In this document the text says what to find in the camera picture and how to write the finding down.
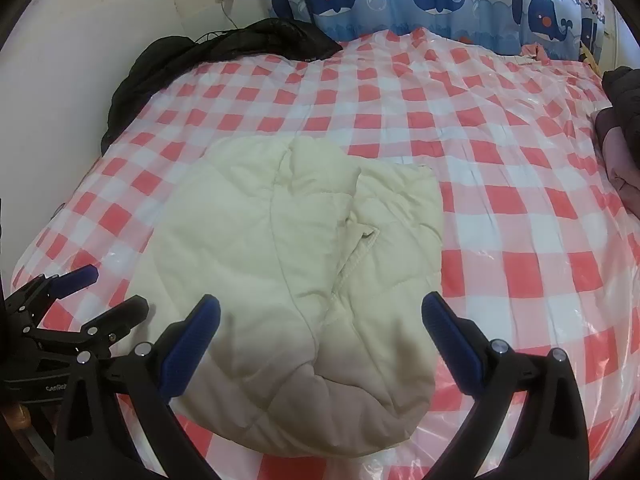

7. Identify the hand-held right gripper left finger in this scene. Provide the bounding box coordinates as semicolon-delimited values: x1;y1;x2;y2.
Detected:
54;294;221;480

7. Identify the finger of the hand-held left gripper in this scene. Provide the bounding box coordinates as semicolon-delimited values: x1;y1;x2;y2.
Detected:
30;296;150;361
4;265;99;331

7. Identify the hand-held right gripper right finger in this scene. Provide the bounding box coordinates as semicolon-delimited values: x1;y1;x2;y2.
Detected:
421;292;590;480

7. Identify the cream quilted jacket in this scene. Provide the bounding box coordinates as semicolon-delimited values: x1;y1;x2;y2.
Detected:
124;135;446;461

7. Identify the pink white checkered bed cover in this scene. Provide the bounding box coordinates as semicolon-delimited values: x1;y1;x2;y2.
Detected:
10;29;640;480

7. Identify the black padded jacket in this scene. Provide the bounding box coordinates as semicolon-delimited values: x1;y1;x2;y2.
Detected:
100;17;345;156

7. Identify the pink ruffled cloth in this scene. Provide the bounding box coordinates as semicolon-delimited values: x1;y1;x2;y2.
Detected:
520;42;553;63

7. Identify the blue whale print curtain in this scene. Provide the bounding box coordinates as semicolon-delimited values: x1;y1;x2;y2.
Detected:
270;0;608;58

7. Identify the white wardrobe door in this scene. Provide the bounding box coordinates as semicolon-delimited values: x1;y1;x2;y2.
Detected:
597;7;633;73

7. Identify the thin black cable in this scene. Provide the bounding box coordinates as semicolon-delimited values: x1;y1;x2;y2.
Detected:
192;0;241;46

